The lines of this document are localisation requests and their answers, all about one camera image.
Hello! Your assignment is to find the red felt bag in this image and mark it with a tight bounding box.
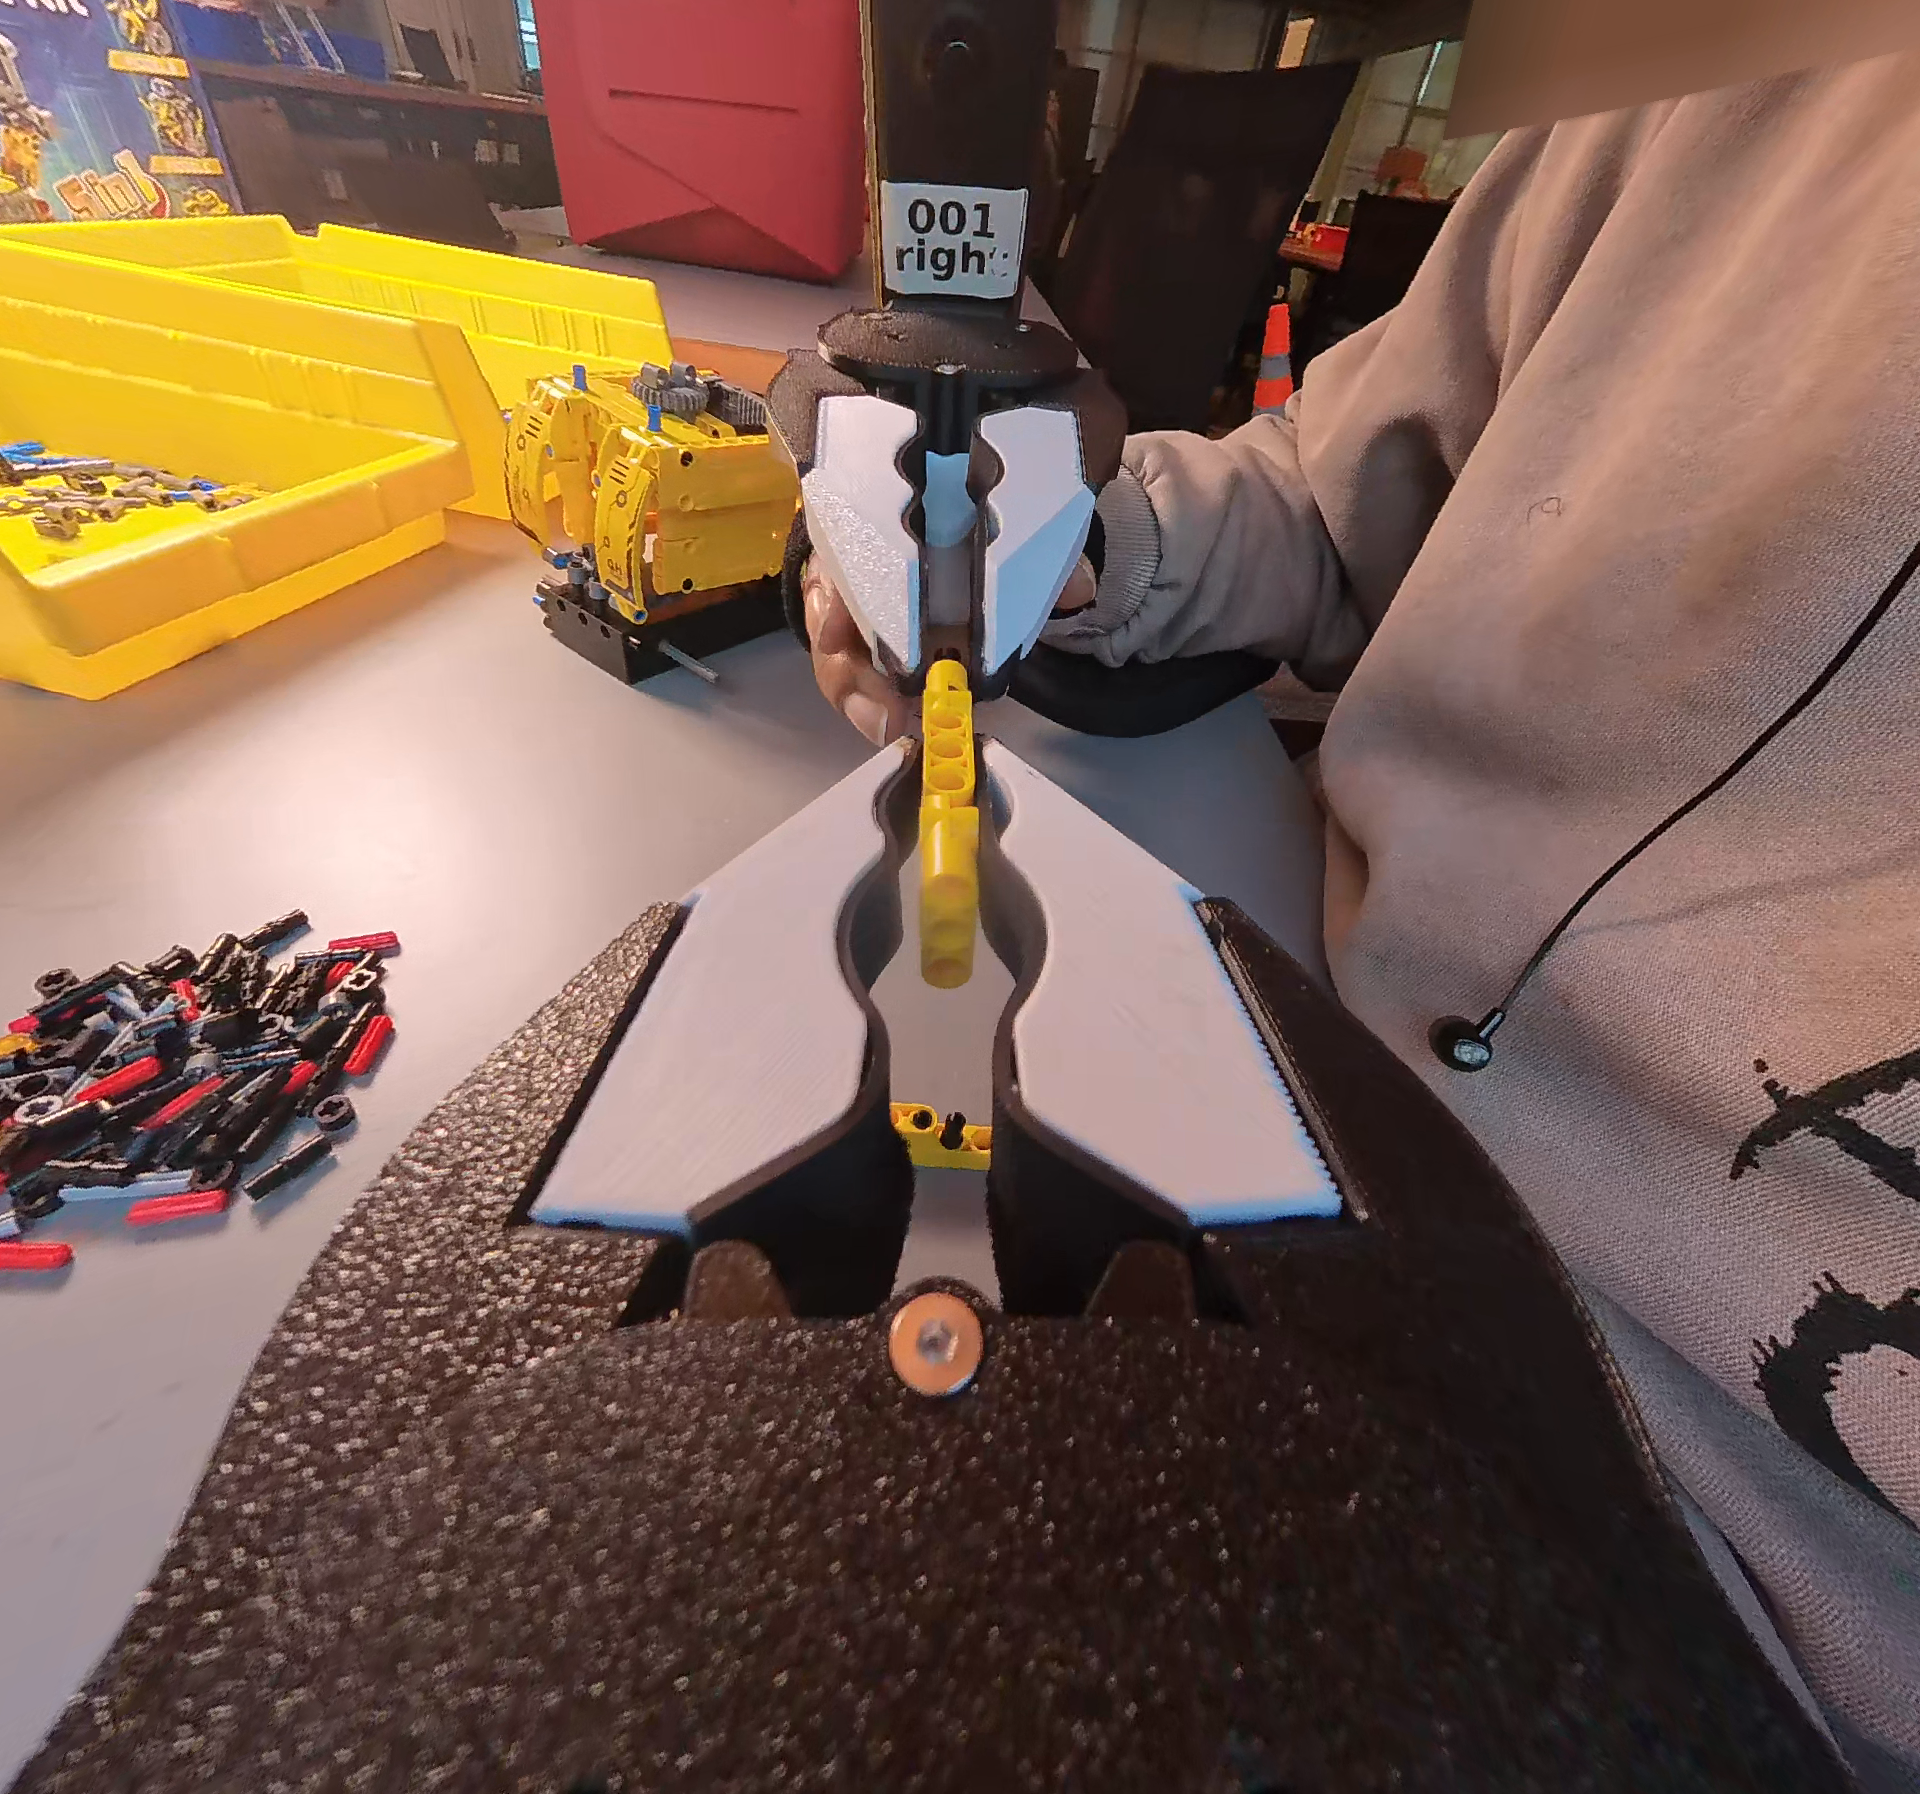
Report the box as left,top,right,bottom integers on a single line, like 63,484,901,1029
520,0,870,286

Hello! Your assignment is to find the person's right hand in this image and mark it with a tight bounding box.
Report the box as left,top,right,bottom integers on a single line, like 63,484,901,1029
800,553,921,748

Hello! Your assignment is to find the yellow bin with divider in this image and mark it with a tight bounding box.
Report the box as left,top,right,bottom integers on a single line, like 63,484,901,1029
0,291,482,706

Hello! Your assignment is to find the dark blue toy box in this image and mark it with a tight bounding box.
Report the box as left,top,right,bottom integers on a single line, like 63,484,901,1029
0,0,245,225

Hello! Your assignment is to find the long yellow perforated beam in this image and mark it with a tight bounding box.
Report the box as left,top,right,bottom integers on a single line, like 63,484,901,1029
908,658,990,991

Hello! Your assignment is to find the grey desk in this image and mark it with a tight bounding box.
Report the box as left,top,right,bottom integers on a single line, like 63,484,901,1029
0,324,1803,1768

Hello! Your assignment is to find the pile of black red pins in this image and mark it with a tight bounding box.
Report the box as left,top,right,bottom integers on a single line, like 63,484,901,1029
0,906,404,1274

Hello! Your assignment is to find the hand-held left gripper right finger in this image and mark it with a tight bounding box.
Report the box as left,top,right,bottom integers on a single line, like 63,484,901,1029
981,736,1343,1329

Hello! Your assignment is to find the person's right forearm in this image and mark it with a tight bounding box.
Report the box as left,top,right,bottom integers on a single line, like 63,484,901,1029
1035,419,1449,692

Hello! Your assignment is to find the heap of assorted small parts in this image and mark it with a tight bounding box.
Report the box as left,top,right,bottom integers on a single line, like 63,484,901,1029
0,436,239,538

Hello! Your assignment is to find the black earphone cord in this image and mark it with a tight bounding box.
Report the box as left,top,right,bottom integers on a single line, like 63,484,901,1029
1427,633,1920,1074

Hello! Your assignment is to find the yellow block robot model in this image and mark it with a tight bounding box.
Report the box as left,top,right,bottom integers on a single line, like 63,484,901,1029
504,357,806,691

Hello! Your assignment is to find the short yellow beam with pins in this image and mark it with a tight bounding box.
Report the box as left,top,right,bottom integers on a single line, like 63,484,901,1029
885,1099,1001,1175

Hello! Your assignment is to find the dark grey gear piece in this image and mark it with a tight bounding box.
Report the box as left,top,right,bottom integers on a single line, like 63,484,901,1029
638,366,752,434

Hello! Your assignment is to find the yellow plastic bin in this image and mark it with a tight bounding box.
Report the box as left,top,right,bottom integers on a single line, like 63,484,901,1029
0,215,677,526

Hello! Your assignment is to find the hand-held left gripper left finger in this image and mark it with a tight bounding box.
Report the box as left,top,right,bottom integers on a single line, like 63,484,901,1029
527,736,924,1320

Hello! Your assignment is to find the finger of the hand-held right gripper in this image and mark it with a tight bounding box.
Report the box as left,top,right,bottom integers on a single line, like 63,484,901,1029
800,392,929,699
970,403,1104,701

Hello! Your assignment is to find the person's grey hoodie torso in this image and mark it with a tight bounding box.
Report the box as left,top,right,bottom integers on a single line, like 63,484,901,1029
1319,61,1920,1794

